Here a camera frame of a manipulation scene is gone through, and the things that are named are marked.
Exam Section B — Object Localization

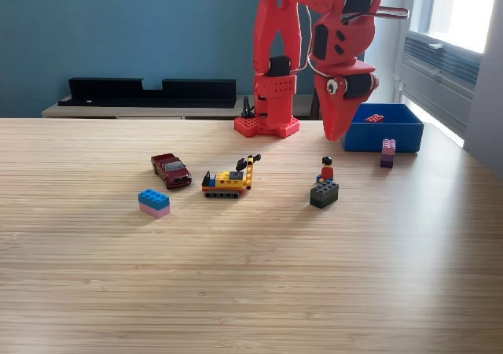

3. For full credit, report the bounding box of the purple and pink brick stack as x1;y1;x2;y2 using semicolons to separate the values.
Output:
379;138;397;169

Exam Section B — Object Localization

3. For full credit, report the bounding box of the dark grey brick stack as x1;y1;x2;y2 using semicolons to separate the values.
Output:
309;179;340;210

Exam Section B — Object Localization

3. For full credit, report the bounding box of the blue plastic bin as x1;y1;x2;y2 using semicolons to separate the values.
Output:
343;102;425;153

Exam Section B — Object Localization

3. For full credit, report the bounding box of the dark wooden chair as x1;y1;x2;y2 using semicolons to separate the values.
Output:
309;74;325;121

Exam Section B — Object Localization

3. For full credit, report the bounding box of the grey window vent unit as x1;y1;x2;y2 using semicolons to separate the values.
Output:
398;31;483;135

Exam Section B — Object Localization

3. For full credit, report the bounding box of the toy figure red shirt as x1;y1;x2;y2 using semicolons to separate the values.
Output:
316;156;335;185

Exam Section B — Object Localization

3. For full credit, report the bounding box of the yellow toy digger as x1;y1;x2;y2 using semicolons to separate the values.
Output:
201;153;263;200

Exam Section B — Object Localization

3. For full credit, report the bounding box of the dark red toy car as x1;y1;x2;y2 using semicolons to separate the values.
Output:
150;153;193;190

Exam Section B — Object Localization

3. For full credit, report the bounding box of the blue and pink brick stack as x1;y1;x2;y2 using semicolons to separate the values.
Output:
137;188;171;219

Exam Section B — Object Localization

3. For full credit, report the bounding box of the pale wooden sideboard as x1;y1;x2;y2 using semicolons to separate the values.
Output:
41;93;318;120

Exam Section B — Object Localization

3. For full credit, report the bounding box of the bright window with frame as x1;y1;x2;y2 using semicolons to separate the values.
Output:
408;0;500;54

